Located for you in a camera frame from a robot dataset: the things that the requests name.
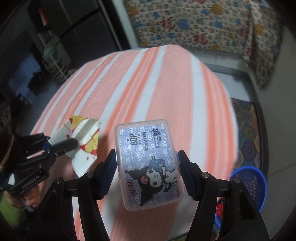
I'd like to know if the white red paper carton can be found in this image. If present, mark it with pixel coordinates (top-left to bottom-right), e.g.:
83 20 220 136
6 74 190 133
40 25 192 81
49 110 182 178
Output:
49 115 101 177

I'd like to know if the red snack wrapper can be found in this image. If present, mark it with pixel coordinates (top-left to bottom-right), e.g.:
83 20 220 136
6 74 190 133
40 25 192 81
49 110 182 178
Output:
216 197 224 220

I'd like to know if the green sleeved left forearm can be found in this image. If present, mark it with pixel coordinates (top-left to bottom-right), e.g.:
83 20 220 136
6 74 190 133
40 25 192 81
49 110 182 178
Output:
1 191 26 230

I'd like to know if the blue plastic trash basket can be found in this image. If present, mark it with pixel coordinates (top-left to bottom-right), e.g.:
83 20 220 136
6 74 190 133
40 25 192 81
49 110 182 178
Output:
214 165 268 229

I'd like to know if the left human hand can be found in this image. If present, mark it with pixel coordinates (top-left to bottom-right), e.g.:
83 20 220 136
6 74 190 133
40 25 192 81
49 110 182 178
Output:
4 185 42 208

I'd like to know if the colourful hexagon floor mat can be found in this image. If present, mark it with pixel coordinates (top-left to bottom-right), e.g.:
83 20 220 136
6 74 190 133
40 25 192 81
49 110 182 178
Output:
231 98 261 169

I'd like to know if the pink white striped tablecloth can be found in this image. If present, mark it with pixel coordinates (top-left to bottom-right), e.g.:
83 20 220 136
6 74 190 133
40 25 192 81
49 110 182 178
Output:
32 45 238 240

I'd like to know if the patterned chinese character cloth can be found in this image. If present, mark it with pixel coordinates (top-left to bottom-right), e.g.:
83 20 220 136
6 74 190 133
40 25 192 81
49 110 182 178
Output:
123 1 282 89

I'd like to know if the white wire storage rack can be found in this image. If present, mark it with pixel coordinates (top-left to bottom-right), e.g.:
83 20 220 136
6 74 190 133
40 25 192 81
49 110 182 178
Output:
43 36 69 84

